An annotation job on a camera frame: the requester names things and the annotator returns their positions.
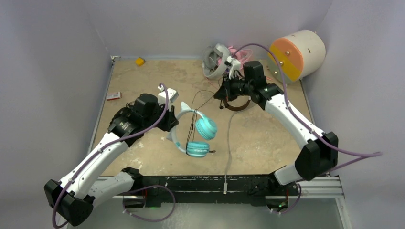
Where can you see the brown headphones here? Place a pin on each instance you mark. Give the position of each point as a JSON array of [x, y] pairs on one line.
[[239, 104]]

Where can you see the black headphones with cable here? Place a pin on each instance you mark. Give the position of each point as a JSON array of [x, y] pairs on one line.
[[130, 104]]

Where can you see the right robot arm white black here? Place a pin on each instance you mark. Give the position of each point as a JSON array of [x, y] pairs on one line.
[[318, 152]]

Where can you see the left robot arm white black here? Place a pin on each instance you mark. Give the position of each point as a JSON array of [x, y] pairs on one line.
[[74, 197]]

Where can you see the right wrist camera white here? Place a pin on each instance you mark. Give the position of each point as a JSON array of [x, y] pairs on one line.
[[233, 65]]

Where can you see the round drawer cabinet orange yellow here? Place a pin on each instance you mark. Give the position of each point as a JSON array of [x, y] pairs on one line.
[[299, 54]]

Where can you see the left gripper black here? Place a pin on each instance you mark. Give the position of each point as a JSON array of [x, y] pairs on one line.
[[171, 120]]

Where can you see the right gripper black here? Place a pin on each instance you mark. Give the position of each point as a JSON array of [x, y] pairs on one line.
[[225, 91]]

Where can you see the pink headphones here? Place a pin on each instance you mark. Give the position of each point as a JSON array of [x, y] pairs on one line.
[[243, 55]]

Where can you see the yellow small object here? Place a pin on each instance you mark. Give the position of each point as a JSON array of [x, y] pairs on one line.
[[139, 61]]

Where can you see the small red white box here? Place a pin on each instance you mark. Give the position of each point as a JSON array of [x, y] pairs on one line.
[[113, 96]]

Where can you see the teal white cat headphones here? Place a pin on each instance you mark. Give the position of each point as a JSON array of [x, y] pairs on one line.
[[202, 129]]

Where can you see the grey white headphones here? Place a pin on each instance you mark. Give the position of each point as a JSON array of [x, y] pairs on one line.
[[212, 69]]

